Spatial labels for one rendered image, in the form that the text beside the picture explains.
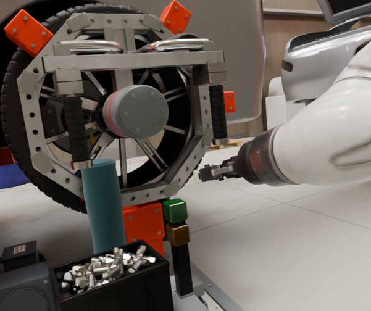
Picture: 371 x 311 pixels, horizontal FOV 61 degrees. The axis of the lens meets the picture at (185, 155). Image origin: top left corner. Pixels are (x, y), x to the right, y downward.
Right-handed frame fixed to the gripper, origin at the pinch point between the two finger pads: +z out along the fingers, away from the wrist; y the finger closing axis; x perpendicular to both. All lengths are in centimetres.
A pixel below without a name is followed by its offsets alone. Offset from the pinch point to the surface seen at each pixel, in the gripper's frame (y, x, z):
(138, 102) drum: 6.5, -20.8, 11.3
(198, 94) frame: -18.9, -25.1, 23.7
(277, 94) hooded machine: -470, -131, 416
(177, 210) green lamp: 7.8, 5.7, 0.7
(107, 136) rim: 8.3, -18.7, 37.9
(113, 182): 14.4, -3.4, 19.2
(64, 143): 15, -27, 82
